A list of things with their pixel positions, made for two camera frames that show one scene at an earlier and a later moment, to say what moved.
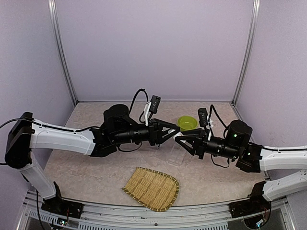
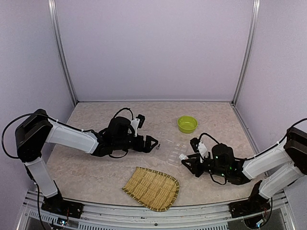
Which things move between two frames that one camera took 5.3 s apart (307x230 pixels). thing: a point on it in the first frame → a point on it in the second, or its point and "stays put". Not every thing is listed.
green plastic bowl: x=187 y=122 stays put
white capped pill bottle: x=178 y=134 → x=182 y=156
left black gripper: x=156 y=135 → x=147 y=148
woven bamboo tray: x=154 y=190 stays put
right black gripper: x=202 y=135 → x=198 y=172
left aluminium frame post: x=53 y=23 stays put
